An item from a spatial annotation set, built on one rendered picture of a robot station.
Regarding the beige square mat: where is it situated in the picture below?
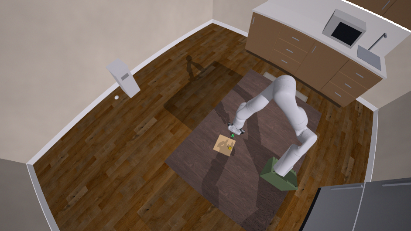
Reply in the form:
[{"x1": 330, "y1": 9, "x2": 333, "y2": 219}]
[{"x1": 213, "y1": 134, "x2": 236, "y2": 156}]

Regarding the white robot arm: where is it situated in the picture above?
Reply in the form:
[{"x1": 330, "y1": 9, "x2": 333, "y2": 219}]
[{"x1": 228, "y1": 75, "x2": 317, "y2": 177}]

